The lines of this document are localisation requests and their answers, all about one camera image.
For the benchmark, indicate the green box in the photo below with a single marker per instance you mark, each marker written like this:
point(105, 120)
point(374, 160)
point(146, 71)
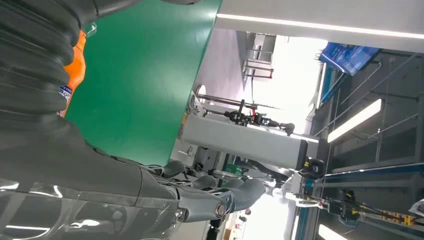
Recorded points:
point(233, 169)

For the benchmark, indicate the long ceiling light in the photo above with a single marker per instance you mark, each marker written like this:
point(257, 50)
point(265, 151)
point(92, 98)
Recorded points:
point(356, 120)

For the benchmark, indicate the blue sign board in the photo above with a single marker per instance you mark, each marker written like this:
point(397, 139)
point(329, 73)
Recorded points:
point(348, 58)

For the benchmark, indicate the metal rail with yellow clips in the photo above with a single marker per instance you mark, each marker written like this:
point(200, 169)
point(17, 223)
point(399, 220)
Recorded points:
point(397, 218)

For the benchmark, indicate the grey machine column with base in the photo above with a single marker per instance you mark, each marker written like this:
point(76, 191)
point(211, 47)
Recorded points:
point(245, 140)

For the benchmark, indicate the green table mat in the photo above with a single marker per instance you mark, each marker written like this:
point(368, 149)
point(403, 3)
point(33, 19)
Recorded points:
point(139, 82)

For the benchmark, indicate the clear plastic bag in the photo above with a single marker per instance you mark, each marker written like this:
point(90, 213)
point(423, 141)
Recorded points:
point(418, 208)

